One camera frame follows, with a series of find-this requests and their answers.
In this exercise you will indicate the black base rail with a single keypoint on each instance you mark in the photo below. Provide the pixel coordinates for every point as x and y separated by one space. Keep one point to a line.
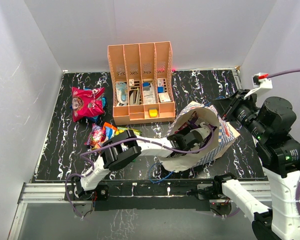
144 195

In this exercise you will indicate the blue eraser block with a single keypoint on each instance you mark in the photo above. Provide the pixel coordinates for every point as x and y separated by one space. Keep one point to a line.
146 86

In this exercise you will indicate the small pink snack packet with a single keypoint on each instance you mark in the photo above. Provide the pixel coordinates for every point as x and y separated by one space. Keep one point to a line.
184 129

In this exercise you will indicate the white red small box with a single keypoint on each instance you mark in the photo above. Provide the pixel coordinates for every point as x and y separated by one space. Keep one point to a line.
164 97

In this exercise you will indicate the blue snack box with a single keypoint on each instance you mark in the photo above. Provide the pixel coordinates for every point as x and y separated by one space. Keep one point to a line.
109 132

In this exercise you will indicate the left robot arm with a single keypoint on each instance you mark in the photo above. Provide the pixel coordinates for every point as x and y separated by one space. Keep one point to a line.
120 150

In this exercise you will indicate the pink red snack packet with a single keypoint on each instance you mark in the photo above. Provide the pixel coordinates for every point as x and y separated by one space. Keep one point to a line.
86 102

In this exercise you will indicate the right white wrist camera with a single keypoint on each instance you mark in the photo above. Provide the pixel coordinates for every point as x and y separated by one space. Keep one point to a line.
261 84

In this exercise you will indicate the green snack packet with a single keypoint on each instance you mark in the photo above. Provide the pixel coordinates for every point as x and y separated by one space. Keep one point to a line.
120 130

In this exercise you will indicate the purple Fox's candy bag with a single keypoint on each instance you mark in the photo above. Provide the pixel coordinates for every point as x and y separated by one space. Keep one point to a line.
96 136

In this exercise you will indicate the light blue tape dispenser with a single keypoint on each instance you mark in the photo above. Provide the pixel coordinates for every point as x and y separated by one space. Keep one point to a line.
122 92

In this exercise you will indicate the purple snack packet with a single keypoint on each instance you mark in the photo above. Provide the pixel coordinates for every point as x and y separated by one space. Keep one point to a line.
195 120

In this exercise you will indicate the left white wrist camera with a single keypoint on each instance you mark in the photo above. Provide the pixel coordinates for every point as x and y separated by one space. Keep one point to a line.
206 130

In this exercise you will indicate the orange desk organizer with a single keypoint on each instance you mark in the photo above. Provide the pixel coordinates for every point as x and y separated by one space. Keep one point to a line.
136 64

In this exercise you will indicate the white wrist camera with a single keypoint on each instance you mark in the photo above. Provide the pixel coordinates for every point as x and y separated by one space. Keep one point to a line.
261 84
206 130

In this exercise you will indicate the orange Fox's candy bag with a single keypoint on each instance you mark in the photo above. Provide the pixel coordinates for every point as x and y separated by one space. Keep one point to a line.
103 136

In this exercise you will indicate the blue checkered paper bag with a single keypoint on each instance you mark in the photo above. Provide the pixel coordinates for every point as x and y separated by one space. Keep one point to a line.
222 138

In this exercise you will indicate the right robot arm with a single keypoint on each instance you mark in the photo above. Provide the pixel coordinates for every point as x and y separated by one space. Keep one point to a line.
279 153

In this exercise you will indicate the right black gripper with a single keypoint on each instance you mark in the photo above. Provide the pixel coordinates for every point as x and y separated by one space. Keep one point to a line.
222 105

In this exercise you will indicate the yellow orange sticky notes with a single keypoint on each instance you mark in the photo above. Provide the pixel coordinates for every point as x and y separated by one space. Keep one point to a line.
153 112

